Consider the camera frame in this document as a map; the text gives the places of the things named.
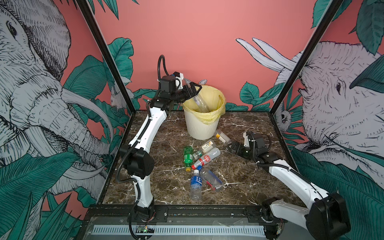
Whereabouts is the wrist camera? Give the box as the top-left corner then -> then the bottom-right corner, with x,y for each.
243,131 -> 266,149
159,72 -> 184,94

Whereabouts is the crushed clear bottle blue cap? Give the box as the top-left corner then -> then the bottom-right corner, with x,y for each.
197,166 -> 224,192

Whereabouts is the small clear bottle cream label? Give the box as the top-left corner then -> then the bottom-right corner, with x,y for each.
193,140 -> 217,160

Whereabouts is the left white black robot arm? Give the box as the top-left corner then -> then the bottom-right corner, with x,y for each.
115,82 -> 203,222

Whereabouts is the clear bottle white cap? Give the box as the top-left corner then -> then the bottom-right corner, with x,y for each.
194,94 -> 211,113

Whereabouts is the white perforated vent strip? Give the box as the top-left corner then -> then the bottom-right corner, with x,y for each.
91,225 -> 266,237

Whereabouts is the right black corner post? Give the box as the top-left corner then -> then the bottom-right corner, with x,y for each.
269,0 -> 344,115

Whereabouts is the yellow plastic bin liner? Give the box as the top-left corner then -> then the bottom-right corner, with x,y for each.
182,85 -> 227,125

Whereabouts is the blue label bottle white cap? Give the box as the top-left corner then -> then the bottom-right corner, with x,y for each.
190,170 -> 203,201

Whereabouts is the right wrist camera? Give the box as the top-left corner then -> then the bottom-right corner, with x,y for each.
243,131 -> 266,149

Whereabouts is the white ribbed plastic bin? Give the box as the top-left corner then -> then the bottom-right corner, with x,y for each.
184,109 -> 220,140

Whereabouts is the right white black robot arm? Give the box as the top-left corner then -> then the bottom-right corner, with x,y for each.
227,140 -> 352,240

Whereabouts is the green bottle green label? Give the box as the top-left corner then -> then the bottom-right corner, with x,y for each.
184,146 -> 194,172

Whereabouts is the left black corner post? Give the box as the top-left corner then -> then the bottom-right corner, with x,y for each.
76,0 -> 136,115

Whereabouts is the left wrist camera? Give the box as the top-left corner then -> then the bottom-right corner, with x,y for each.
159,72 -> 184,94

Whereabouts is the clear bottle orange label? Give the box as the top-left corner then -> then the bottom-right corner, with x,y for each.
215,130 -> 232,146

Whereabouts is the black corner post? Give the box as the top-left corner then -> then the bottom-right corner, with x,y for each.
269,0 -> 344,115
76,0 -> 136,115

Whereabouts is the black front rail frame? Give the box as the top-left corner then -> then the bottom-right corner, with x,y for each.
85,205 -> 287,225

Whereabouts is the clear bottle red label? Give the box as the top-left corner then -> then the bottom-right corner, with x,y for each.
191,148 -> 221,170

